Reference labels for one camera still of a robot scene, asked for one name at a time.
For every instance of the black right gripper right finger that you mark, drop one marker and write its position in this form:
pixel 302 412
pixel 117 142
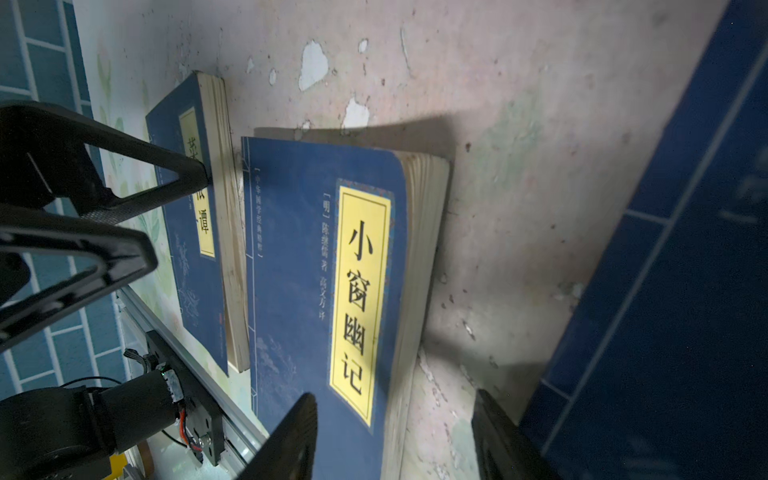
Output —
pixel 502 450

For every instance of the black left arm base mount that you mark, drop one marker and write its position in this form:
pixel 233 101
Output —
pixel 200 416

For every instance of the blue book far left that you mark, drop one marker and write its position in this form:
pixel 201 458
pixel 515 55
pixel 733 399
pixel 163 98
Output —
pixel 206 238

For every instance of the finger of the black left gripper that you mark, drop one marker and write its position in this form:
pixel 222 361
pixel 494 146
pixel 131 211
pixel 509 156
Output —
pixel 108 162
pixel 114 257

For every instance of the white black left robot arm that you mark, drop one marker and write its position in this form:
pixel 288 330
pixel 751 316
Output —
pixel 70 433

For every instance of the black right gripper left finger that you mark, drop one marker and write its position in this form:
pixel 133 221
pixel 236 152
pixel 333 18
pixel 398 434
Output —
pixel 289 451

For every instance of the blue book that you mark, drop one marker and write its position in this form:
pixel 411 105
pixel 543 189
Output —
pixel 206 238
pixel 340 247
pixel 661 372

